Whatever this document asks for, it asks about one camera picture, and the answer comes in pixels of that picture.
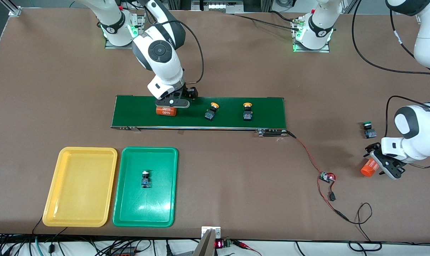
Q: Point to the small green circuit board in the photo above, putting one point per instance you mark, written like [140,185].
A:
[327,176]

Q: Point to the red power strip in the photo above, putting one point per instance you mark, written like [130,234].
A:
[124,253]

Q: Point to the yellow push button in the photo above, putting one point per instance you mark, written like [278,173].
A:
[211,112]
[248,112]

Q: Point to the silver mounting plate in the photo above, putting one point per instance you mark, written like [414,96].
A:
[217,231]

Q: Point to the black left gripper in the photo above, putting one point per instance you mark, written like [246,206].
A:
[372,148]

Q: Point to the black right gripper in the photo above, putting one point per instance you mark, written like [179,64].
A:
[190,93]

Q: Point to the green conveyor belt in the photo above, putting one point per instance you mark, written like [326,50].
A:
[277,113]

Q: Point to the orange printed cylinder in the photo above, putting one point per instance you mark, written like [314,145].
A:
[166,112]
[368,169]

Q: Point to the green plastic tray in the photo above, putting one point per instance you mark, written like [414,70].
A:
[158,199]

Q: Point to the aluminium frame extrusion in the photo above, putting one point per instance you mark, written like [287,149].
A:
[12,9]

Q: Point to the white vented device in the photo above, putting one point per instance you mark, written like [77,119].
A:
[216,6]

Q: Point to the grey metal bar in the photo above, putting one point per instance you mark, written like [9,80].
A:
[204,245]

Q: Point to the green push button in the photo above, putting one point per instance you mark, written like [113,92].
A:
[369,131]
[146,179]

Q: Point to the black inline connector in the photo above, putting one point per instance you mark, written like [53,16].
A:
[331,196]

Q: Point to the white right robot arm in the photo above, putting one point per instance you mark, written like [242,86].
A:
[165,71]

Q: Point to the red digit display module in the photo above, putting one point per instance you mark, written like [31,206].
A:
[220,244]

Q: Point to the yellow plastic tray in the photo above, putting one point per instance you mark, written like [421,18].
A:
[80,199]

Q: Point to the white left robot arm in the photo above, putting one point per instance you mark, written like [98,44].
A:
[428,42]

